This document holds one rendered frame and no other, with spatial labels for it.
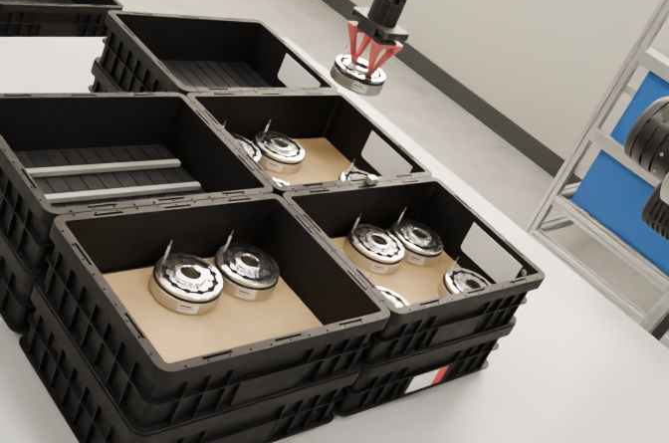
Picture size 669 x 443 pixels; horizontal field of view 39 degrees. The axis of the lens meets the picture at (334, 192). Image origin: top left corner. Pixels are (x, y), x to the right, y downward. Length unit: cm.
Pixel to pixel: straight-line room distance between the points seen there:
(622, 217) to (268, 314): 229
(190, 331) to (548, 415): 73
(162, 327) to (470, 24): 372
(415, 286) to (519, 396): 29
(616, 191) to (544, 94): 121
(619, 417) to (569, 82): 286
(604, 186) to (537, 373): 178
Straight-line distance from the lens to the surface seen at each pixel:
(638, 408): 197
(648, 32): 348
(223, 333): 136
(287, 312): 145
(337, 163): 191
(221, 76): 208
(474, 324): 160
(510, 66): 475
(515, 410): 175
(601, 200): 359
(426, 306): 143
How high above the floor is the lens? 168
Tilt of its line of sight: 28 degrees down
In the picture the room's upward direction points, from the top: 25 degrees clockwise
